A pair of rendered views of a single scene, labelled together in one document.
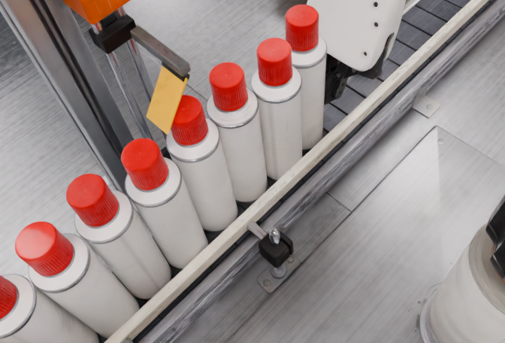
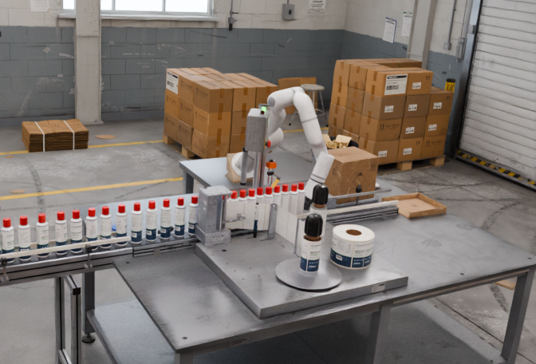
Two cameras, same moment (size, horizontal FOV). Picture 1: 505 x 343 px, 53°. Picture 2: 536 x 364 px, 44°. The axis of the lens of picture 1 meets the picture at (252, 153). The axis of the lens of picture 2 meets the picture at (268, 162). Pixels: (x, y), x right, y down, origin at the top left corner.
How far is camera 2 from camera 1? 322 cm
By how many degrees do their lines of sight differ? 39
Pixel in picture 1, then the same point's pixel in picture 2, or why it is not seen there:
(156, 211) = (267, 199)
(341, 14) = (309, 187)
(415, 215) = not seen: hidden behind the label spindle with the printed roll
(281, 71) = (294, 187)
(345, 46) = (309, 194)
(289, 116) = (294, 199)
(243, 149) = (284, 201)
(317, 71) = (301, 195)
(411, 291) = not seen: hidden behind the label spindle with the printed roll
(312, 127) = (299, 211)
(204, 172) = (276, 199)
